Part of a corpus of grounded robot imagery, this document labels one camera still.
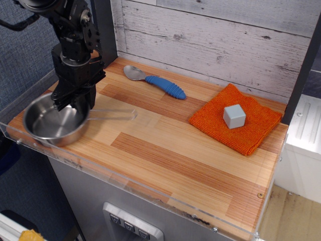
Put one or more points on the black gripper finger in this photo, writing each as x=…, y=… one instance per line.
x=61, y=103
x=85, y=99

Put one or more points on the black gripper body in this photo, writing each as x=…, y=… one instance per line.
x=75, y=75

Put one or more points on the silver pan with wire handle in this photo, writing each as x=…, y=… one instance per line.
x=50, y=126

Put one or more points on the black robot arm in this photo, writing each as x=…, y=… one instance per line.
x=72, y=24

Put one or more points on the orange knitted rag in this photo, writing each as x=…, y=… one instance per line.
x=259, y=122

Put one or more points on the silver panel with buttons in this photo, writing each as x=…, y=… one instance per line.
x=125, y=226

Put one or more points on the yellow and black object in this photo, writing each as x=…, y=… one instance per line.
x=30, y=235

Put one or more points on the grey cube block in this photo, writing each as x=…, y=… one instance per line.
x=234, y=116

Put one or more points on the white aluminium block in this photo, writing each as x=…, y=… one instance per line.
x=299, y=168

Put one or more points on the spoon with blue handle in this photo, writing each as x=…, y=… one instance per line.
x=135, y=74

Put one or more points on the dark left vertical post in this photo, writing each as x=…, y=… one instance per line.
x=102, y=14

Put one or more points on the dark vertical post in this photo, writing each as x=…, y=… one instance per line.
x=102, y=14
x=303, y=75

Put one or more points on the clear acrylic guard rail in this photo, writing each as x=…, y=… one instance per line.
x=158, y=167

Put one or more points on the dark right vertical post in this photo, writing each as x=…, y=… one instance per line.
x=303, y=75

